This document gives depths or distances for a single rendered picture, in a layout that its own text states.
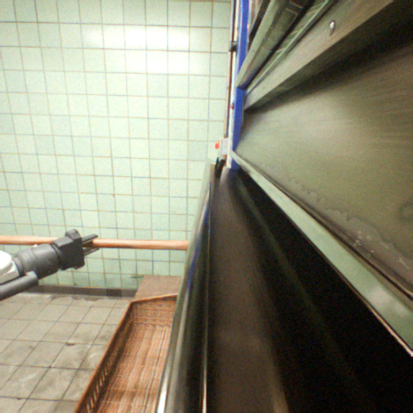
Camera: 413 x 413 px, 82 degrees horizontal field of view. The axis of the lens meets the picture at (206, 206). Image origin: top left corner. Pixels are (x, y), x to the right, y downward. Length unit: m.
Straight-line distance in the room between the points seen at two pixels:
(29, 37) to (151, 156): 1.18
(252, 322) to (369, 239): 0.09
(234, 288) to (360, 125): 0.18
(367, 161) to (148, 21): 1.99
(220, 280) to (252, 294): 0.03
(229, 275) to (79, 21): 2.17
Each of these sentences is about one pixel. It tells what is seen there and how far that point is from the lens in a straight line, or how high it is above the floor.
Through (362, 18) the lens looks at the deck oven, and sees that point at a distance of 0.29.
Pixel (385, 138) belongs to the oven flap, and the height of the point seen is 1.54.
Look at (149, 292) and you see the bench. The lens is 1.61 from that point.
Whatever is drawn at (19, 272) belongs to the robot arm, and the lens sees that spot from 0.75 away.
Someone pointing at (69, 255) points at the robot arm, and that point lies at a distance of 0.79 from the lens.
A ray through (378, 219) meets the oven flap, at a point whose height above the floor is 1.49.
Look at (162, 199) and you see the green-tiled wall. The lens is 2.04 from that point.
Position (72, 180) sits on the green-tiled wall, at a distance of 2.28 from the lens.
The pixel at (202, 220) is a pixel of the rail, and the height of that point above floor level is 1.44.
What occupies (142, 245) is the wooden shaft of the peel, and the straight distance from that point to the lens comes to 0.77.
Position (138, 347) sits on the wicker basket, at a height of 0.59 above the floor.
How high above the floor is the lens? 1.53
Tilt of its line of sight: 17 degrees down
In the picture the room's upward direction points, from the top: 2 degrees clockwise
